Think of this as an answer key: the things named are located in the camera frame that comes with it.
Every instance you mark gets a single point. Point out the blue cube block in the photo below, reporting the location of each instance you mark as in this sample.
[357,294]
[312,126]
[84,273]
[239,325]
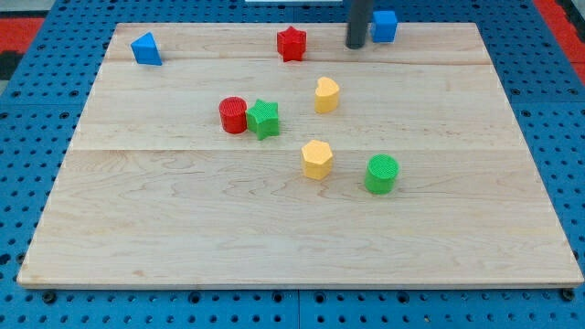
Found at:
[384,26]

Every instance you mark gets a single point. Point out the yellow hexagon block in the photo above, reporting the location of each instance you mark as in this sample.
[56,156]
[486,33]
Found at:
[317,159]

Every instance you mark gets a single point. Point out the green star block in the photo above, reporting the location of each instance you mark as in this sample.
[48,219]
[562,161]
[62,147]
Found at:
[263,119]

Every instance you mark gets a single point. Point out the light wooden board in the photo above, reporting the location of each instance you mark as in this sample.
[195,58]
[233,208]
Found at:
[154,194]

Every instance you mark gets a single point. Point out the yellow heart block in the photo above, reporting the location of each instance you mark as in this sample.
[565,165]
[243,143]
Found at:
[326,95]

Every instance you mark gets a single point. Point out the red cylinder block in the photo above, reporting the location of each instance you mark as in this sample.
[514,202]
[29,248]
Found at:
[232,111]

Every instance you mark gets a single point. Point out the green cylinder block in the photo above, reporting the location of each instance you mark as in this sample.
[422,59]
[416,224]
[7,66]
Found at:
[382,171]

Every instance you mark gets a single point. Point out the red star block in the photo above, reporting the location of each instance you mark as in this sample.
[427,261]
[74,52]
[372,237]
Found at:
[291,44]

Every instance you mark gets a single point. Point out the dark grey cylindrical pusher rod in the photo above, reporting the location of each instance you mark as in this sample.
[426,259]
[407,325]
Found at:
[357,23]

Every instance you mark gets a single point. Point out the blue triangular prism block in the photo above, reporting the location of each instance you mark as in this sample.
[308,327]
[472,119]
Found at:
[145,50]

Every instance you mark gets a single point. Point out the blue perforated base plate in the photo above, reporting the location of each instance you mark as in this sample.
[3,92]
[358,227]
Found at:
[43,100]

